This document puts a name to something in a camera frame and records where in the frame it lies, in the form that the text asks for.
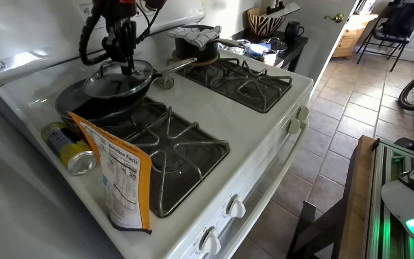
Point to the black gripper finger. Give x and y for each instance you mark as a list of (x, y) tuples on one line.
[(129, 45), (112, 48)]

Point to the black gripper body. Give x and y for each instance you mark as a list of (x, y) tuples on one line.
[(115, 9)]

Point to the glass pot lid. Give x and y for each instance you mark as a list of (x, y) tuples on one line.
[(115, 84)]

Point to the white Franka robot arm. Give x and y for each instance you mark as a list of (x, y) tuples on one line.
[(408, 202)]

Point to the black cooking pot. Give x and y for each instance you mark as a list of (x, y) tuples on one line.
[(194, 51)]

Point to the small grey metal cap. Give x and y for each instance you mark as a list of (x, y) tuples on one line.
[(164, 82)]

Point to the black frying pan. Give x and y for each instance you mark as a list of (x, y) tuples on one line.
[(96, 108)]

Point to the yellow spray can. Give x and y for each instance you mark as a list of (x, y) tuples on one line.
[(70, 151)]

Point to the black cast-iron stove grate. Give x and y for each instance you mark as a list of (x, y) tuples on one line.
[(187, 143), (244, 80)]

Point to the white gas stove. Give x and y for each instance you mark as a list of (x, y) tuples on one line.
[(225, 120)]

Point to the zebra pattern basket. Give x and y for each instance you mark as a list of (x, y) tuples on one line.
[(263, 23)]

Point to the orange food pouch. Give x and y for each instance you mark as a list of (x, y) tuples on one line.
[(120, 187)]

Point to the black mug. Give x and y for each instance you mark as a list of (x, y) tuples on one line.
[(293, 31)]

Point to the black side table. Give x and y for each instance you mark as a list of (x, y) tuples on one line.
[(294, 51)]

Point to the white stove knob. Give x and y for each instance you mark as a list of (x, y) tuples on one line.
[(210, 241), (293, 127), (302, 113), (235, 208)]

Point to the white door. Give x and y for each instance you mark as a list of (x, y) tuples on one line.
[(319, 44)]

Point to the brass door knob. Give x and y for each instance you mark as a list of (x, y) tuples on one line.
[(335, 18)]

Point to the black stand leg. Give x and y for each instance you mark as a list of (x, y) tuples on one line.
[(312, 231)]

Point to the black folding chair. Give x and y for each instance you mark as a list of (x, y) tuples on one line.
[(398, 22)]

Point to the wooden board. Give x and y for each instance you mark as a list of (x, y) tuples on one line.
[(358, 202)]

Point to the aluminium frame cart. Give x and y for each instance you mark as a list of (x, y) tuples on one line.
[(379, 225)]

